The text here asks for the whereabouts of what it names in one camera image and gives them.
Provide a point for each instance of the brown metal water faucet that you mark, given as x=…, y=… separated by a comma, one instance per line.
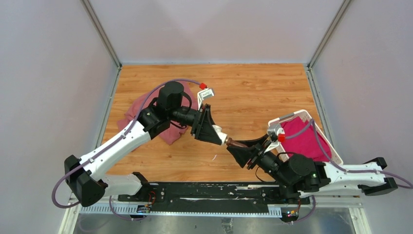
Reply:
x=230, y=142

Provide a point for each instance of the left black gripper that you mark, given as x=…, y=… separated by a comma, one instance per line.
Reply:
x=202, y=126

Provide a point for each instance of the dusty pink cloth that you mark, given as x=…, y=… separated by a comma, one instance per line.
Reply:
x=170, y=135

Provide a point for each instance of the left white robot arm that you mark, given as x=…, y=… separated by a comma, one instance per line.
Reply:
x=86, y=176

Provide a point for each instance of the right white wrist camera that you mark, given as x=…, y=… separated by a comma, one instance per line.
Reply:
x=276, y=136

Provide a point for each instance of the magenta cloth in basket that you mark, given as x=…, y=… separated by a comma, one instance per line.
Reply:
x=304, y=144

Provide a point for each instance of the white plastic basket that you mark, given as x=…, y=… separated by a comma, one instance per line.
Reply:
x=322, y=141

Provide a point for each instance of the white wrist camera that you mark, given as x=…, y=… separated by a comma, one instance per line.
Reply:
x=276, y=136
x=204, y=94

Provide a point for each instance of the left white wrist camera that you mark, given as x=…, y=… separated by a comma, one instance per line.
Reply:
x=204, y=94

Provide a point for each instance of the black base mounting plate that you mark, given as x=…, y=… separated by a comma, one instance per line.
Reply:
x=212, y=197

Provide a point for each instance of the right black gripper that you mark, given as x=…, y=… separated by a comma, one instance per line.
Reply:
x=241, y=154

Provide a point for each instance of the white pipe elbow fitting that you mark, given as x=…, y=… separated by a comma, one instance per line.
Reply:
x=222, y=136

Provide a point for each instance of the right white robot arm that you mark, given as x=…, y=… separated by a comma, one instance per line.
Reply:
x=300, y=177

